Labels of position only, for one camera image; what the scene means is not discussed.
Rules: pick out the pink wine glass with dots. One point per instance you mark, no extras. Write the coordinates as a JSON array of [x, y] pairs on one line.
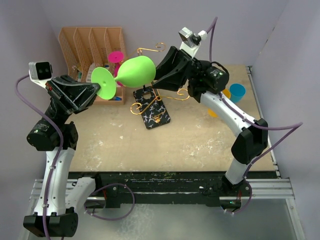
[[116, 57]]

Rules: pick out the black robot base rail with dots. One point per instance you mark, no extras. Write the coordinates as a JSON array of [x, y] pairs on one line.
[[164, 188]]

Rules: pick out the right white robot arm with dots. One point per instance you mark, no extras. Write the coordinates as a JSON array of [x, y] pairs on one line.
[[206, 80]]

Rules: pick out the orange desk file organizer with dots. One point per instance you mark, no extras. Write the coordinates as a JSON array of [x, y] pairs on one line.
[[85, 48]]

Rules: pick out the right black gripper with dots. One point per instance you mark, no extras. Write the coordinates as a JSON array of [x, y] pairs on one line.
[[176, 80]]

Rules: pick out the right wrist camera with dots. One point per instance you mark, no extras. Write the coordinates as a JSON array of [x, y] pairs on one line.
[[191, 42]]

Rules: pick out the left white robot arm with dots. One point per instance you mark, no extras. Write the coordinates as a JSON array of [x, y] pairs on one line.
[[56, 212]]

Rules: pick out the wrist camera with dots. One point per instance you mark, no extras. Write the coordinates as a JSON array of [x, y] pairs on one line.
[[191, 42], [40, 73]]

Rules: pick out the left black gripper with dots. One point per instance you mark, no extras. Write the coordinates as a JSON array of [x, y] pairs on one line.
[[75, 95]]

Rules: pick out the yellow wine glass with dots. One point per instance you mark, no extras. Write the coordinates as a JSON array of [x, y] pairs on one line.
[[212, 113]]

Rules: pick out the blue wine glass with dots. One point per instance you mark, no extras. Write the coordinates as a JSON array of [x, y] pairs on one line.
[[237, 92]]

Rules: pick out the green wine glass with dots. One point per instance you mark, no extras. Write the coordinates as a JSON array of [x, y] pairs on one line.
[[133, 73]]

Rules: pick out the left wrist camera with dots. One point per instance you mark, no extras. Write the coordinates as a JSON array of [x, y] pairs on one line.
[[40, 73]]

